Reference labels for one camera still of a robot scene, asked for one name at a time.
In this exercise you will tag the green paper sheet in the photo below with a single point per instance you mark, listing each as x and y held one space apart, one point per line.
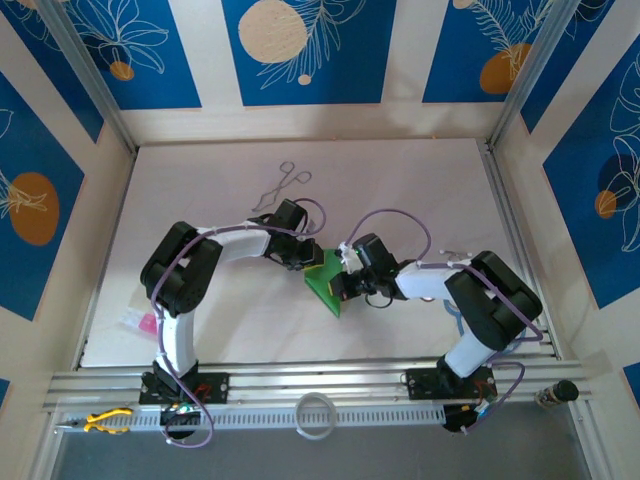
320 280

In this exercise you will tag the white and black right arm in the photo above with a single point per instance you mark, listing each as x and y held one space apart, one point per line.
420 281

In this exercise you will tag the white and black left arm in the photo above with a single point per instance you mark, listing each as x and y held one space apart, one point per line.
240 246

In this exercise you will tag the long aluminium frame rail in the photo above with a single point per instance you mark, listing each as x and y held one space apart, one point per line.
325 380

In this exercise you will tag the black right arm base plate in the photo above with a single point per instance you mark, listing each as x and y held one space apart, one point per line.
420 384

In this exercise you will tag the spice bottle with black cap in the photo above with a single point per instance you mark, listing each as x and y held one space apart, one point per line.
565 390

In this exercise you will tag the aluminium table side rail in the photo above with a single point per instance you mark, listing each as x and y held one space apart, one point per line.
508 210
107 250

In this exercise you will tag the pink item in clear bag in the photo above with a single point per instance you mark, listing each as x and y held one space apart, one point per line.
149 324

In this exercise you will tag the aluminium frame post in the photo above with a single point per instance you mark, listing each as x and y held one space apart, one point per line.
527 75
91 75

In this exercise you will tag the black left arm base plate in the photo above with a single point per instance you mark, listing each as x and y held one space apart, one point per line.
217 389

